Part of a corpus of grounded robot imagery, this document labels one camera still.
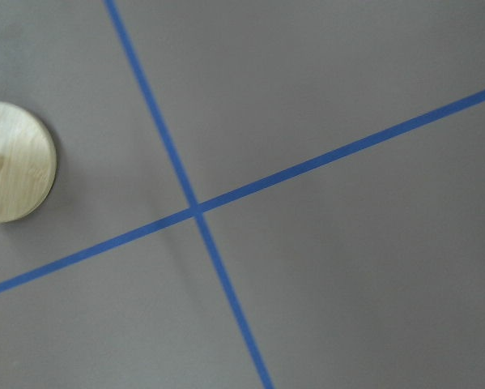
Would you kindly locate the wooden cup tree stand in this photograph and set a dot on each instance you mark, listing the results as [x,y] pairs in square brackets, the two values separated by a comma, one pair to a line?
[28,162]

